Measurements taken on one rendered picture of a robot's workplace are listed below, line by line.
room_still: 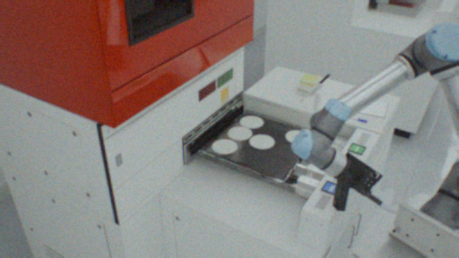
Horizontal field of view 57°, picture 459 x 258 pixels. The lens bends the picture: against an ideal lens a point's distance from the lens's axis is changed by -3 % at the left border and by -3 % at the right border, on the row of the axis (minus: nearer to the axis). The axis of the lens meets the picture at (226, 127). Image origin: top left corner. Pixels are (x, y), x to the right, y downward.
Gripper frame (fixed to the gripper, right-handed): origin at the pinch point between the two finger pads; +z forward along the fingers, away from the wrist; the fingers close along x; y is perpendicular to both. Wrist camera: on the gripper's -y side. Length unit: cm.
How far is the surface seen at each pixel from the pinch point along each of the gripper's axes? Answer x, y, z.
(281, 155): 42.0, -8.6, -20.6
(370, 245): 5.3, -13.9, 8.6
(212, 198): 33, -35, -36
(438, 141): 185, 52, 136
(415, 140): 190, 43, 121
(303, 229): 7.6, -21.1, -13.2
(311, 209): 5.4, -13.7, -16.3
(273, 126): 61, -2, -23
